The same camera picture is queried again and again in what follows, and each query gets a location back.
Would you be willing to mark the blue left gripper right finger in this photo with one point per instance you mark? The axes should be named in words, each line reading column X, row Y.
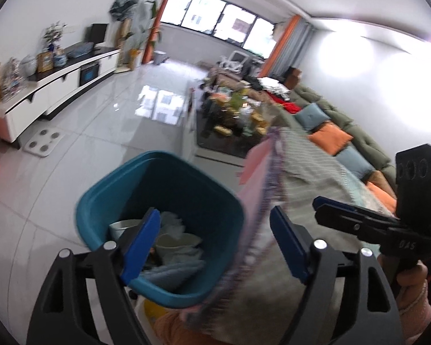
column 294, row 243

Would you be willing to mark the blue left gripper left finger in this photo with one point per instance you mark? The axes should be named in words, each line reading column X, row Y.
column 136, row 242

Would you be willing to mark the pink sleeve right forearm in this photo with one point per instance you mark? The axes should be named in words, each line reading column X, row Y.
column 416, row 317

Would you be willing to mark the teal trash bin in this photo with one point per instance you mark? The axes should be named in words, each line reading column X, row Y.
column 147, row 188

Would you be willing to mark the small white trash can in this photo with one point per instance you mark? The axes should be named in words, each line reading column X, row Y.
column 159, row 57

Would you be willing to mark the orange cushion near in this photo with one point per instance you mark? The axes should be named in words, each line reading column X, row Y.
column 385, row 198

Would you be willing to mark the orange cushion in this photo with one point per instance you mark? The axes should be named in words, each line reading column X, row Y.
column 385, row 198
column 330, row 138

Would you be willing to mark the patterned tablecloth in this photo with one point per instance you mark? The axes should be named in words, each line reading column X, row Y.
column 257, row 297

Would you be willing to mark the blue cushion near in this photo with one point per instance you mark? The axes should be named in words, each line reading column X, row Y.
column 355, row 163

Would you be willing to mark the blue cushion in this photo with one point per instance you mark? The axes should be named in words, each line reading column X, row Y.
column 355, row 163
column 311, row 117

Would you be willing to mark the orange cushion far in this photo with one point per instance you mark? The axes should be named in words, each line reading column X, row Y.
column 330, row 138

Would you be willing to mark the blue cushion far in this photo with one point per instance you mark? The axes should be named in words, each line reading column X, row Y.
column 311, row 117

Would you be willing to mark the green brown sectional sofa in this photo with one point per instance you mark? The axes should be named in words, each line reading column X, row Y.
column 384, row 174

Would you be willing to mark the red cloth on sofa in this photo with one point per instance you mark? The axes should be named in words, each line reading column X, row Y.
column 288, row 106

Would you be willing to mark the black glass coffee table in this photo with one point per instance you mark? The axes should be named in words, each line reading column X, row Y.
column 223, row 131

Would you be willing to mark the white bathroom scale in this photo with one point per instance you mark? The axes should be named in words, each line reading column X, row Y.
column 44, row 142

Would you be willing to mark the white black TV cabinet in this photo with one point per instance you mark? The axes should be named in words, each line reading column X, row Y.
column 48, row 93

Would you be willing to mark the white office chair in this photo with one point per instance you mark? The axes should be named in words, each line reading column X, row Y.
column 235, row 62

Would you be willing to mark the orange grey curtain right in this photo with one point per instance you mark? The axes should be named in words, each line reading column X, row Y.
column 290, row 48

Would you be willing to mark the white ceramic jar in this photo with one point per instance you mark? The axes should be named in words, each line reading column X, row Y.
column 29, row 65

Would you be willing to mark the small black monitor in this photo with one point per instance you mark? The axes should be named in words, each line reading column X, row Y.
column 97, row 33

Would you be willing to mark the flower vase on cabinet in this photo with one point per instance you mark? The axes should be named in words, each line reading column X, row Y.
column 53, row 34

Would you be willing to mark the large window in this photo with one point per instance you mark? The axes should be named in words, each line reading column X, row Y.
column 224, row 21

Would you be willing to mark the white floor air conditioner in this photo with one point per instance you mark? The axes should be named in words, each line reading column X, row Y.
column 143, row 36

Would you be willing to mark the wooden picture frame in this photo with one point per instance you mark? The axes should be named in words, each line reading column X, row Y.
column 44, row 61

